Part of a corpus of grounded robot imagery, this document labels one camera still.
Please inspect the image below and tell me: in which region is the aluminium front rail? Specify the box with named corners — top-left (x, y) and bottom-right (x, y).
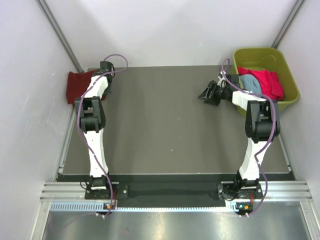
top-left (40, 181), bottom-right (313, 202)

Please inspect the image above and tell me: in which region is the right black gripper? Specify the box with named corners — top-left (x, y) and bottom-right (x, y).
top-left (197, 81), bottom-right (229, 106)

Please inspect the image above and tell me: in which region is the light blue garment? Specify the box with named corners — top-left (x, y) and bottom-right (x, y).
top-left (239, 74), bottom-right (262, 94)

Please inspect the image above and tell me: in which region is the dark red t-shirt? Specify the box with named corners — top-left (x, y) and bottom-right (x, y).
top-left (66, 70), bottom-right (109, 105)

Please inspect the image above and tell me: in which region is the pink garment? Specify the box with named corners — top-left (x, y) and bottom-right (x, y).
top-left (237, 67), bottom-right (285, 101)

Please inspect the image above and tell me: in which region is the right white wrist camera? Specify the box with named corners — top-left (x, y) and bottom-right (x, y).
top-left (217, 70), bottom-right (227, 88)

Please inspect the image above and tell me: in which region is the olive green plastic bin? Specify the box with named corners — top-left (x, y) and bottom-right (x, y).
top-left (233, 47), bottom-right (300, 112)

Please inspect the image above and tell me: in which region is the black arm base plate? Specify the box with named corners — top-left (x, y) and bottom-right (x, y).
top-left (85, 182), bottom-right (262, 201)

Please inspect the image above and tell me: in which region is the grey slotted cable duct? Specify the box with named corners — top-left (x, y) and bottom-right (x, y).
top-left (50, 201), bottom-right (250, 213)

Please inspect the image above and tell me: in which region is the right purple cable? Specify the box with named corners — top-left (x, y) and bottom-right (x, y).
top-left (221, 58), bottom-right (280, 218)

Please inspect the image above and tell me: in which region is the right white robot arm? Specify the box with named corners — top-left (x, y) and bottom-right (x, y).
top-left (198, 70), bottom-right (280, 201)

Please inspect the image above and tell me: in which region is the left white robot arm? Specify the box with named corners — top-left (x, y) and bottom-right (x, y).
top-left (74, 60), bottom-right (114, 200)

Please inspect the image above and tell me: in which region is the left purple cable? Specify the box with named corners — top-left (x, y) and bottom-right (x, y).
top-left (75, 53), bottom-right (130, 218)

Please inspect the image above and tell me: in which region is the purple cable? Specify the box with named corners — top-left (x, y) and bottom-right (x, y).
top-left (221, 58), bottom-right (280, 218)
top-left (75, 53), bottom-right (130, 218)

